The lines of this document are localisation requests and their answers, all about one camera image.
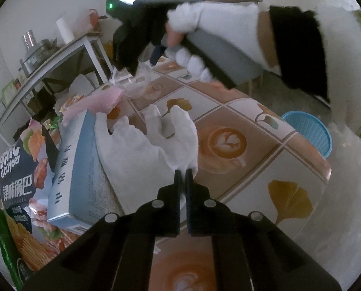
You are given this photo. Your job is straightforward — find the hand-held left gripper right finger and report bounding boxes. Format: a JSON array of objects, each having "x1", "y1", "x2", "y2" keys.
[{"x1": 186, "y1": 169, "x2": 342, "y2": 291}]

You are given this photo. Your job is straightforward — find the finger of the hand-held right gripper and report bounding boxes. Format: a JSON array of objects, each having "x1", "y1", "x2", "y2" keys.
[
  {"x1": 150, "y1": 45, "x2": 166, "y2": 66},
  {"x1": 112, "y1": 24, "x2": 145, "y2": 76}
]

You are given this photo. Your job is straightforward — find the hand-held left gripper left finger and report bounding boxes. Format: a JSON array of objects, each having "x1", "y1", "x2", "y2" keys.
[{"x1": 23, "y1": 170, "x2": 181, "y2": 291}]

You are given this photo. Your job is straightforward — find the white tissue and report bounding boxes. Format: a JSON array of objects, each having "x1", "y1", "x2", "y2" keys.
[{"x1": 94, "y1": 105, "x2": 199, "y2": 216}]

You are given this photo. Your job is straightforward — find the blue plastic basket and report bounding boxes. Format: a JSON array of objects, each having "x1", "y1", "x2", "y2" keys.
[{"x1": 281, "y1": 111, "x2": 333, "y2": 159}]

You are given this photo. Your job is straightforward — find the dark blue snack bag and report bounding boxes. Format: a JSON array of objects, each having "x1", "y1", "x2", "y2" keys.
[{"x1": 0, "y1": 118, "x2": 66, "y2": 255}]

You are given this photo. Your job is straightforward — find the green chip bag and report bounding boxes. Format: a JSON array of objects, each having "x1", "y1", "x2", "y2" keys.
[{"x1": 0, "y1": 206, "x2": 61, "y2": 291}]

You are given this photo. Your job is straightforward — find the person's right hand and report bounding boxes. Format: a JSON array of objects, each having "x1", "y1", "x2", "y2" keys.
[{"x1": 166, "y1": 1, "x2": 263, "y2": 83}]

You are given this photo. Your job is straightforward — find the clear plastic wrapper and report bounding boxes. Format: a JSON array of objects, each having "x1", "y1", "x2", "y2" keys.
[{"x1": 111, "y1": 62, "x2": 157, "y2": 100}]

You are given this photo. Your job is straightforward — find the red plastic bag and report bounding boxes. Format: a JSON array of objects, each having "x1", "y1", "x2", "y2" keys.
[{"x1": 88, "y1": 8, "x2": 100, "y2": 26}]

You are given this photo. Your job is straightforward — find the pink packet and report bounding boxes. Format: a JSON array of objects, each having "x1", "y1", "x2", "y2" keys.
[{"x1": 61, "y1": 86, "x2": 123, "y2": 128}]

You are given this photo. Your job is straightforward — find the white paper towel roll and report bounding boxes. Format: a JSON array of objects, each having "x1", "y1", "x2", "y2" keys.
[{"x1": 56, "y1": 17, "x2": 73, "y2": 45}]

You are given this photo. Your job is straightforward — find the small orange snack packet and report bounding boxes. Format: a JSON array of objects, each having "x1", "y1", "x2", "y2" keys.
[{"x1": 64, "y1": 95, "x2": 87, "y2": 110}]

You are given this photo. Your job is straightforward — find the white shelf table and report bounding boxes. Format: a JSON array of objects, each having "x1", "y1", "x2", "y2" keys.
[{"x1": 0, "y1": 32, "x2": 114, "y2": 146}]

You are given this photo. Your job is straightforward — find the patterned folding table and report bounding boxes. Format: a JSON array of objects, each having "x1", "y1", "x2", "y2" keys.
[{"x1": 89, "y1": 55, "x2": 332, "y2": 291}]

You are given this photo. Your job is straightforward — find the metal pan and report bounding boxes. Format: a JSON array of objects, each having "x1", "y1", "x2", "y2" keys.
[{"x1": 20, "y1": 38, "x2": 58, "y2": 73}]

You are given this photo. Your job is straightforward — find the metal utensil holder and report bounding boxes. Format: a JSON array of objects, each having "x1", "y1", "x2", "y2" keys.
[{"x1": 23, "y1": 30, "x2": 37, "y2": 49}]

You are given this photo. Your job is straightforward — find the light blue carton box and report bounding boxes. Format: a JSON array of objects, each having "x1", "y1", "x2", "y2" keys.
[{"x1": 47, "y1": 109, "x2": 123, "y2": 235}]

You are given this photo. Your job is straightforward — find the small green snack packet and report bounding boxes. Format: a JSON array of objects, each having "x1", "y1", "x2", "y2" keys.
[{"x1": 45, "y1": 117, "x2": 63, "y2": 132}]

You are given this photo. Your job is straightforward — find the green packets on shelf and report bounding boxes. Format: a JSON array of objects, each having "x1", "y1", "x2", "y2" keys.
[{"x1": 1, "y1": 79, "x2": 20, "y2": 97}]

